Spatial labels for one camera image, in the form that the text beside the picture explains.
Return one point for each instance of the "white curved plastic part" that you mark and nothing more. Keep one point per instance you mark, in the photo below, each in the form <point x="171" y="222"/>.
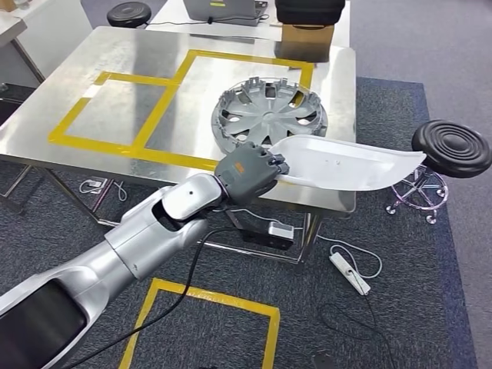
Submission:
<point x="345" y="163"/>

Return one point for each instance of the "silver wheel hubcap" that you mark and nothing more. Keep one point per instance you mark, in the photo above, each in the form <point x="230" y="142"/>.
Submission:
<point x="269" y="112"/>

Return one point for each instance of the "black round stool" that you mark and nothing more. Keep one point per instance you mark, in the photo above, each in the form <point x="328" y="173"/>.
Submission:
<point x="453" y="147"/>
<point x="128" y="14"/>

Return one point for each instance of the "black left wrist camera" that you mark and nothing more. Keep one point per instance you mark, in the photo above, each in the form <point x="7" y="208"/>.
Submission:
<point x="281" y="232"/>

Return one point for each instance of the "white cabinet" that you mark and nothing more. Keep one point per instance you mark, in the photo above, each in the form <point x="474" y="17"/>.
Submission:
<point x="57" y="35"/>

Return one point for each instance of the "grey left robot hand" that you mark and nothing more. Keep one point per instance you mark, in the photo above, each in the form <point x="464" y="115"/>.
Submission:
<point x="246" y="175"/>

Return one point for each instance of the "white power strip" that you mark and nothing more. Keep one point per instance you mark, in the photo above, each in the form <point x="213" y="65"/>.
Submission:
<point x="94" y="184"/>

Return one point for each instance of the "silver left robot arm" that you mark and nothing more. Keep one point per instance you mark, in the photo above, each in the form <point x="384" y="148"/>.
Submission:
<point x="153" y="239"/>

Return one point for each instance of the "white power adapter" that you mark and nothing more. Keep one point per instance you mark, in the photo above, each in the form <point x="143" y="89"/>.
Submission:
<point x="348" y="272"/>

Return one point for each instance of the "brown cardboard box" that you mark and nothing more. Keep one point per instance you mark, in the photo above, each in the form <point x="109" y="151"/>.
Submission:
<point x="307" y="34"/>

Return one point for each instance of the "grey laptop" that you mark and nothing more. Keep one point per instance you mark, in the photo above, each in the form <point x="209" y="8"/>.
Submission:
<point x="222" y="10"/>

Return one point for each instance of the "white desk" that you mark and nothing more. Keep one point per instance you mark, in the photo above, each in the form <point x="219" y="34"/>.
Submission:
<point x="173" y="18"/>

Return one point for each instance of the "black carry bag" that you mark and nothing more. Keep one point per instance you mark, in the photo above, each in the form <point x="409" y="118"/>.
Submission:
<point x="307" y="11"/>

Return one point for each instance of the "steel workbench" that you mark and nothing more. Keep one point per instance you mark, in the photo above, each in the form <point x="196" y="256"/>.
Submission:
<point x="115" y="51"/>

